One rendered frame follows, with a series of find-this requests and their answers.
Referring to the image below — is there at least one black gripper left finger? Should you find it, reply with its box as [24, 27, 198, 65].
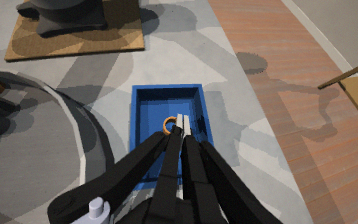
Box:
[47, 114, 183, 224]

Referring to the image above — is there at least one blue crate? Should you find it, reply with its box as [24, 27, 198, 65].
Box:
[129, 84, 214, 191]

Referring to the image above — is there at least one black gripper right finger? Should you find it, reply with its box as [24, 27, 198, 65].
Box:
[180, 115, 283, 224]

